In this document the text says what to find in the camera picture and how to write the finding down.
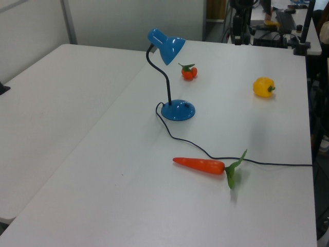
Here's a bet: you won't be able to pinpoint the yellow toy bell pepper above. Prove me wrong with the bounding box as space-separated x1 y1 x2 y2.
252 77 277 98

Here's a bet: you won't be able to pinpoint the orange toy carrot with leaves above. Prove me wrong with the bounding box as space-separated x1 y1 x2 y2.
172 148 248 190

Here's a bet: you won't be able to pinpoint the black clamp on table edge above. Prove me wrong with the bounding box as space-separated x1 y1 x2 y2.
0 80 11 96

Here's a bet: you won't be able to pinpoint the blue desk lamp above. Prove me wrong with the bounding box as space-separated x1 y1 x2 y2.
145 27 196 122

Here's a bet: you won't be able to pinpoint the beige sleeved person arm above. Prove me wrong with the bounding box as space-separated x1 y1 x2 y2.
318 20 329 50

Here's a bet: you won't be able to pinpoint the black keyboard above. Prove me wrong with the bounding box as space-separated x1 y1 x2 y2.
275 10 298 31

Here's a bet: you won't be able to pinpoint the wooden cabinet panel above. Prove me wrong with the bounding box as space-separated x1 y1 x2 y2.
206 0 227 20

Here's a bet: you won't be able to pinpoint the white and blue shoe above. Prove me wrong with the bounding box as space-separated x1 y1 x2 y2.
319 136 329 155

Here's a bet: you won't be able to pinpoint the toy tomatoes with leaves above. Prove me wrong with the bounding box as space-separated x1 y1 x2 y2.
178 63 198 81

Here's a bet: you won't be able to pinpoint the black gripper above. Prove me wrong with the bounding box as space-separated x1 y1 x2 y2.
229 0 247 45

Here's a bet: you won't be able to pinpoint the black pole with table clamp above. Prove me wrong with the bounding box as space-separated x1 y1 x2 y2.
293 0 317 56

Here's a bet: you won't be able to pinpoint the thin black stand pole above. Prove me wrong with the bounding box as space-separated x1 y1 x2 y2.
246 0 253 39

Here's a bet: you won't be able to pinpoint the dark lamp power cable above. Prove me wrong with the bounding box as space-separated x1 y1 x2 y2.
155 101 314 168

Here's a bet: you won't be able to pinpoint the black box with cables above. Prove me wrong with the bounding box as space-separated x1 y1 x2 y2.
252 29 288 48

